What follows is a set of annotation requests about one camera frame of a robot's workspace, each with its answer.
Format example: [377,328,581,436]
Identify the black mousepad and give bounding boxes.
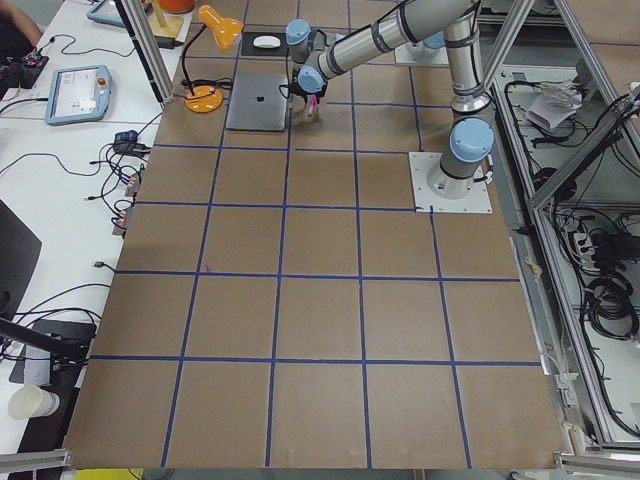
[241,31,287,57]

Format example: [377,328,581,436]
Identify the blue teach pendant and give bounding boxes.
[44,65,112,126]
[86,0,124,28]

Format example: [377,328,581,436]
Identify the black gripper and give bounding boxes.
[289,69,327,102]

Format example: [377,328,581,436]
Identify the white computer mouse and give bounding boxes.
[253,35,281,50]

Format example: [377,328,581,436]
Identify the black coiled cables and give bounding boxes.
[582,272,639,344]

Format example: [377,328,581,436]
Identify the aluminium frame post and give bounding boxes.
[115,0,174,105]

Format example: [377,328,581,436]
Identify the white paper cup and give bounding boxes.
[8,385,60,420]

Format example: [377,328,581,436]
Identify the orange desk lamp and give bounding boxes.
[180,4,244,114]

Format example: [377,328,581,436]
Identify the blue teach pendant near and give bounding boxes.
[44,65,112,126]

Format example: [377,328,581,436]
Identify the silver laptop notebook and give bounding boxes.
[226,73,287,132]

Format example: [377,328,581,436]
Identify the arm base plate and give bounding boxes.
[394,44,449,67]
[408,152,493,214]

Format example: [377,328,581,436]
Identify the blue teach pendant far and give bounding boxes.
[86,0,124,28]

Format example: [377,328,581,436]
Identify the black monitor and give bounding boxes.
[0,202,42,320]

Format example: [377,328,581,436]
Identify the wooden stand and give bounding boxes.
[149,0,184,39]

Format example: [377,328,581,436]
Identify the black usb hub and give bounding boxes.
[113,130,151,155]

